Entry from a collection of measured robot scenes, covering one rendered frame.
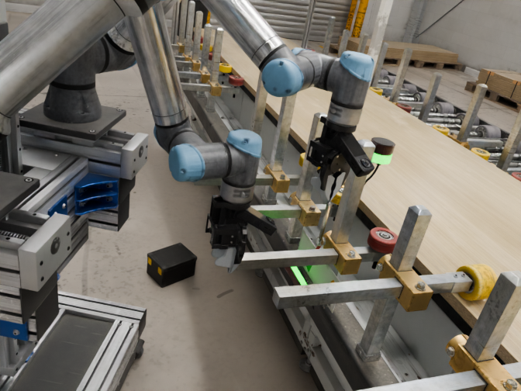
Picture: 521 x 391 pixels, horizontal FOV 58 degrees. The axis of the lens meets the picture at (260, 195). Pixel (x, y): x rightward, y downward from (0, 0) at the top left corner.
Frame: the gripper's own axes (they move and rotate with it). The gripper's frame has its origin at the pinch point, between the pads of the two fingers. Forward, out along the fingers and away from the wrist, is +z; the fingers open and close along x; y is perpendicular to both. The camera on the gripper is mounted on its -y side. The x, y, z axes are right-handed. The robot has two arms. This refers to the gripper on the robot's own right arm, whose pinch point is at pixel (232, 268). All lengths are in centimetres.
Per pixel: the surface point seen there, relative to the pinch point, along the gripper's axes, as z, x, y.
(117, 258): 83, -118, 18
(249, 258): -3.4, 1.0, -3.5
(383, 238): -7.8, 1.3, -40.4
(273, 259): -3.1, 1.5, -9.7
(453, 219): -7, -7, -71
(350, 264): -2.9, 5.0, -29.9
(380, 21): -44, -160, -125
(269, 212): -1.6, -23.5, -17.6
